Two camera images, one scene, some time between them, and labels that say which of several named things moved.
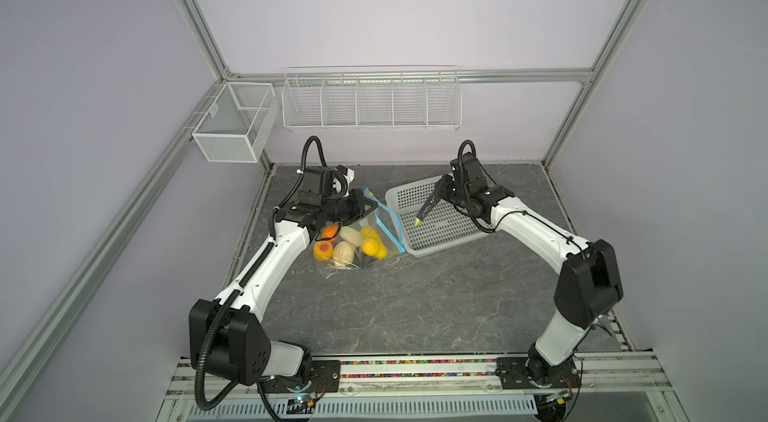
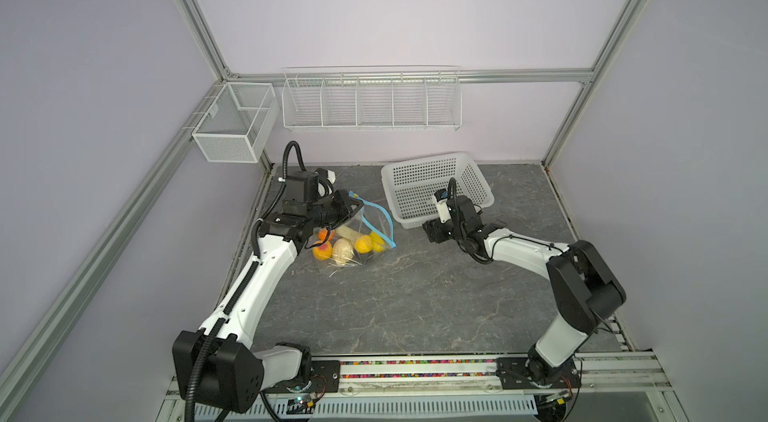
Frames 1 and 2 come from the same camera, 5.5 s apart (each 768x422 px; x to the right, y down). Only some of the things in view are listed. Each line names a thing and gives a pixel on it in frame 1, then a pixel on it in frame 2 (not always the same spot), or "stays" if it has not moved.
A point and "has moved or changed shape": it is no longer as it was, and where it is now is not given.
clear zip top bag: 372,236 has moved or changed shape
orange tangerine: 329,232 stays
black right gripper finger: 446,188 → 437,231
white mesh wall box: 237,127 stays
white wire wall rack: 372,98 stays
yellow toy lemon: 370,247 has moved or changed shape
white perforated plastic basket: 443,227 has moved or changed shape
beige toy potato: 343,253 stays
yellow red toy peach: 323,250 stays
